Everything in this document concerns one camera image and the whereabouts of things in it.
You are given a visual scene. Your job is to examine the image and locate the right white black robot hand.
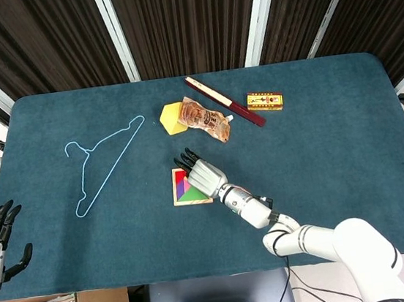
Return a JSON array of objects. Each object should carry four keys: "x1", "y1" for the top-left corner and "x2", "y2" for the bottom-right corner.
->
[{"x1": 171, "y1": 143, "x2": 230, "y2": 203}]

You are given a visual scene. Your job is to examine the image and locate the green triangle tangram piece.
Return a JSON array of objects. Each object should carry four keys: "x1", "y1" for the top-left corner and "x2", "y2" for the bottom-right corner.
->
[{"x1": 176, "y1": 184, "x2": 209, "y2": 203}]

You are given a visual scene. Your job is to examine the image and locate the red triangle tangram piece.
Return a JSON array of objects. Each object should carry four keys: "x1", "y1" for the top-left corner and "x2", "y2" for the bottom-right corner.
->
[{"x1": 173, "y1": 170, "x2": 192, "y2": 189}]

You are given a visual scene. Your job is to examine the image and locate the tangram puzzle tray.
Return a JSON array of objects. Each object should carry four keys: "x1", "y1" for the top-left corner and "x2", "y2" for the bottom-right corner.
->
[{"x1": 168, "y1": 163, "x2": 215, "y2": 209}]

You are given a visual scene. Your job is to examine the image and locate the brown snack pouch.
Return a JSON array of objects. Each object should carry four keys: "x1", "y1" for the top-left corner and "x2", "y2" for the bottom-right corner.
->
[{"x1": 176, "y1": 91, "x2": 238, "y2": 148}]

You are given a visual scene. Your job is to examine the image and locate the yellow hexagonal block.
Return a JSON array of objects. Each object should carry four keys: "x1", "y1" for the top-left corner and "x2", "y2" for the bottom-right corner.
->
[{"x1": 157, "y1": 101, "x2": 190, "y2": 138}]

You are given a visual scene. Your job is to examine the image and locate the dark red folding fan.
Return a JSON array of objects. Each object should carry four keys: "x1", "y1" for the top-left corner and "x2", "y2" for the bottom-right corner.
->
[{"x1": 183, "y1": 67, "x2": 269, "y2": 137}]

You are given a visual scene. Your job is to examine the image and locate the yellow red small box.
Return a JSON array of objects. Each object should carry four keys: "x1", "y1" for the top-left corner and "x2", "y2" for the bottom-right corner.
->
[{"x1": 245, "y1": 88, "x2": 285, "y2": 115}]

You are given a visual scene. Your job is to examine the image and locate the blue table cloth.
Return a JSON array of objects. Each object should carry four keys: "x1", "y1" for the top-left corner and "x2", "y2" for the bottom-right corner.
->
[{"x1": 0, "y1": 47, "x2": 404, "y2": 302}]

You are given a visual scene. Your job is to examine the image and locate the grey blue chair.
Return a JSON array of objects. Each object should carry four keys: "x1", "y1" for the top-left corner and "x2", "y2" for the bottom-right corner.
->
[{"x1": 146, "y1": 266, "x2": 296, "y2": 302}]

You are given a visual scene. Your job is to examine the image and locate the light blue wire hanger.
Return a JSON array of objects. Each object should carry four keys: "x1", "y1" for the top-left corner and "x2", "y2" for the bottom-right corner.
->
[{"x1": 61, "y1": 114, "x2": 157, "y2": 219}]

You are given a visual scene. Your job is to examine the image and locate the black floor cable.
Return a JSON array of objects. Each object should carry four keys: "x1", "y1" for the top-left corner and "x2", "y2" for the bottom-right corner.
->
[{"x1": 290, "y1": 277, "x2": 365, "y2": 302}]

